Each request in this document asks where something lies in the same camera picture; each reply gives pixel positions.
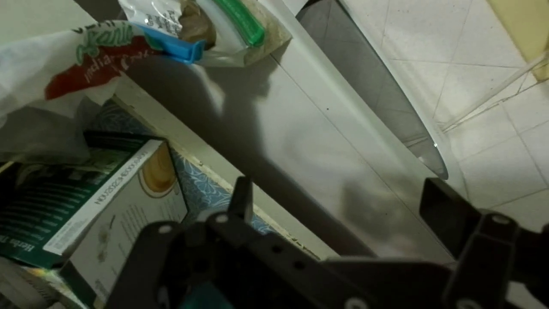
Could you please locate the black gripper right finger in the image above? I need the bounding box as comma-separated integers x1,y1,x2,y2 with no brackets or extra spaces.
419,176,549,309

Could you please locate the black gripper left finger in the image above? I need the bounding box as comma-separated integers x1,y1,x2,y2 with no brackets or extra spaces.
107,174,369,309

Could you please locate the white box with cup picture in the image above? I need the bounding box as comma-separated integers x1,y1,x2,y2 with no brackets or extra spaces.
42,142,191,309

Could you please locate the green tea box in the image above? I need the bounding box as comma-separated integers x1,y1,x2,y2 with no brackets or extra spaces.
0,133,169,271

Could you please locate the clear plastic food bag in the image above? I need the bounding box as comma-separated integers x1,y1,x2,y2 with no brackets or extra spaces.
119,0,296,68

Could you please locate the blue plastic wrapper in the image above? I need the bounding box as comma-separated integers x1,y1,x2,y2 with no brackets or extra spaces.
134,22,210,65

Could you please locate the green bag clip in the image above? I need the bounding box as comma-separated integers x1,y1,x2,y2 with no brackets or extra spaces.
212,0,268,47

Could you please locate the white snack bag red print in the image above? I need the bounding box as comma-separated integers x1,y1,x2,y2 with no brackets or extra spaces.
0,18,158,162

